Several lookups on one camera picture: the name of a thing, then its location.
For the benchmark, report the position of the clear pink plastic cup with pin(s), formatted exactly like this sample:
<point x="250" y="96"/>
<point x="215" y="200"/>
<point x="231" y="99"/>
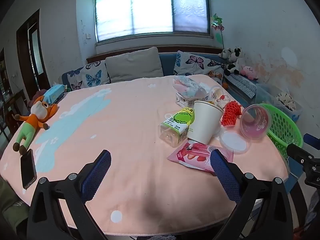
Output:
<point x="255" y="122"/>

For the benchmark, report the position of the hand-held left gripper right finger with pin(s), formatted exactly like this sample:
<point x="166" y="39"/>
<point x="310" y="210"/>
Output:
<point x="225" y="175"/>

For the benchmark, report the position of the beige cushion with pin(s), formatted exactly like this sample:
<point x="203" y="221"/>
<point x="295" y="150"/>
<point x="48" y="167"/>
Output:
<point x="135" y="65"/>

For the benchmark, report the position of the white milk carton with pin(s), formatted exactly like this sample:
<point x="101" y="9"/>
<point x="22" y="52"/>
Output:
<point x="183" y="101"/>

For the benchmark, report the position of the black smartphone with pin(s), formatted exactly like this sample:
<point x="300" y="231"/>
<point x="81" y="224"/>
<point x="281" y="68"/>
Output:
<point x="27" y="170"/>

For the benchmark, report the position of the clear plastic storage box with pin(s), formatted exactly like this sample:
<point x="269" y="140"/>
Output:
<point x="270" y="97"/>

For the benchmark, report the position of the window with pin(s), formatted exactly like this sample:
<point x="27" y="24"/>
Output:
<point x="150" y="7"/>

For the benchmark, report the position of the pink round plush toy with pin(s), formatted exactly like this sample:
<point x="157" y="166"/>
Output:
<point x="248" y="72"/>

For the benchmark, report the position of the orange fox plush toy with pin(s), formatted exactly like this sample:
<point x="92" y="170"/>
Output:
<point x="35" y="120"/>

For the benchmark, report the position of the brown wooden door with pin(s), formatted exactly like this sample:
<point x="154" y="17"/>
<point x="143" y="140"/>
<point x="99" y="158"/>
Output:
<point x="30" y="55"/>

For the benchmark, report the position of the butterfly print pillow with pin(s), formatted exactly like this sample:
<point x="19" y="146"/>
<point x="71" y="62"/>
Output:
<point x="90" y="76"/>
<point x="192" y="63"/>

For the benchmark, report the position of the pinwheel toy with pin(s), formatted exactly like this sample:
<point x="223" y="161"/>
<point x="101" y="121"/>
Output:
<point x="217" y="23"/>

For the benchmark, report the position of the black white cow plush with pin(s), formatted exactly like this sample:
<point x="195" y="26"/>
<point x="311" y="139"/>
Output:
<point x="236" y="62"/>

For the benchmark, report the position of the clear snack wrapper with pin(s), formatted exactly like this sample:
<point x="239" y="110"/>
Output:
<point x="218" y="95"/>

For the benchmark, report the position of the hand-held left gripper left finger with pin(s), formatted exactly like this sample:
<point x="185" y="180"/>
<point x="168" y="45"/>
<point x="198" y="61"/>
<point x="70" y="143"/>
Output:
<point x="96" y="173"/>

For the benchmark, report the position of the blue tissue pack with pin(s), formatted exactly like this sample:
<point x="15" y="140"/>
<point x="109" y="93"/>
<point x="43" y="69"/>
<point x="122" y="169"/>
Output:
<point x="55" y="93"/>

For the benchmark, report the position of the orange peel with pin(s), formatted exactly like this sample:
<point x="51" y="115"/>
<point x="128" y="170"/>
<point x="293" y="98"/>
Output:
<point x="211" y="103"/>

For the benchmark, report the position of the pink printed blanket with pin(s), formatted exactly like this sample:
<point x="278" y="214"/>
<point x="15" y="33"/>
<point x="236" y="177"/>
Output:
<point x="130" y="135"/>

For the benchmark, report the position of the small orange basketball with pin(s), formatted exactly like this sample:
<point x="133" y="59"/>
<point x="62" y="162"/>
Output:
<point x="225" y="85"/>

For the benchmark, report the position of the grey patterned cloth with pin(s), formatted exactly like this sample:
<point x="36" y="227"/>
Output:
<point x="241" y="83"/>

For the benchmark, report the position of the green label plastic bottle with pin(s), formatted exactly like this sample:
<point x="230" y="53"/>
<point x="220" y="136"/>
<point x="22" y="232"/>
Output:
<point x="175" y="127"/>

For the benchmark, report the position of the clear plastic bag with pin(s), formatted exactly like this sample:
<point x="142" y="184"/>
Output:
<point x="188" y="86"/>

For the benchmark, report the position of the clear round plastic lid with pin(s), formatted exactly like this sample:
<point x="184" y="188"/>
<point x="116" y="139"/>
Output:
<point x="233" y="142"/>

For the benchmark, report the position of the red foam fruit net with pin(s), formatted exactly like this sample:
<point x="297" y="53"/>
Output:
<point x="231" y="113"/>

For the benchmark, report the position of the green plastic basket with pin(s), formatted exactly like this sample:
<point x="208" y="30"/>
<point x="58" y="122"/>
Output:
<point x="285" y="127"/>

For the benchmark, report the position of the grey white plush toy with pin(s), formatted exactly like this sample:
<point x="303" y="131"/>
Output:
<point x="226" y="53"/>

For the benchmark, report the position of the white round wall sticker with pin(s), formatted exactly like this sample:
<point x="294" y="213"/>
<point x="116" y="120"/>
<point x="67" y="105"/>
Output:
<point x="289" y="56"/>

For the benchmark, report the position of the pink snack wrapper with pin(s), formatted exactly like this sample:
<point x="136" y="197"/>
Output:
<point x="192" y="155"/>

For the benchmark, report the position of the white paper cup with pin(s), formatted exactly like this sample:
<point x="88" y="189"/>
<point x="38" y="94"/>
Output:
<point x="205" y="122"/>

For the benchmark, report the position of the person's olive trousers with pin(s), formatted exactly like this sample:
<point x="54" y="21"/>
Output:
<point x="11" y="202"/>

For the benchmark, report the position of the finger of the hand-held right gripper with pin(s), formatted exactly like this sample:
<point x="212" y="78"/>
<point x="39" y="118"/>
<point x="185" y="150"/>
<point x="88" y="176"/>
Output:
<point x="312" y="142"/>
<point x="300" y="155"/>

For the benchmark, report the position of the dark wooden cabinet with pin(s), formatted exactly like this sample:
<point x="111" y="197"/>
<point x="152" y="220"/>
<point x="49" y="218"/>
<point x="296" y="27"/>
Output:
<point x="5" y="92"/>

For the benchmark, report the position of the blue sofa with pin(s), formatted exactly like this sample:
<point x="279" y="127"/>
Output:
<point x="166" y="62"/>

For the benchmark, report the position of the spotted cream cloth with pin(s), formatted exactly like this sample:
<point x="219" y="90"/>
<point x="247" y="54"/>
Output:
<point x="286" y="100"/>

